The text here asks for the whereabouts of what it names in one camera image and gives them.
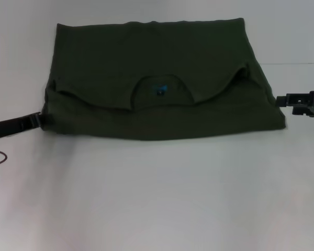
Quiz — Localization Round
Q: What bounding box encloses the dark green FREE T-shirt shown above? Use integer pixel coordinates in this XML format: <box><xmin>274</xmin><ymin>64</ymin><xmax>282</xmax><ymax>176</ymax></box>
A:
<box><xmin>41</xmin><ymin>17</ymin><xmax>287</xmax><ymax>142</ymax></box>

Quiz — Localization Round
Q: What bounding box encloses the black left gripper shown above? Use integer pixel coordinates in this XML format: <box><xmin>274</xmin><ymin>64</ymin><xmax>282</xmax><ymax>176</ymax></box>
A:
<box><xmin>0</xmin><ymin>112</ymin><xmax>53</xmax><ymax>140</ymax></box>

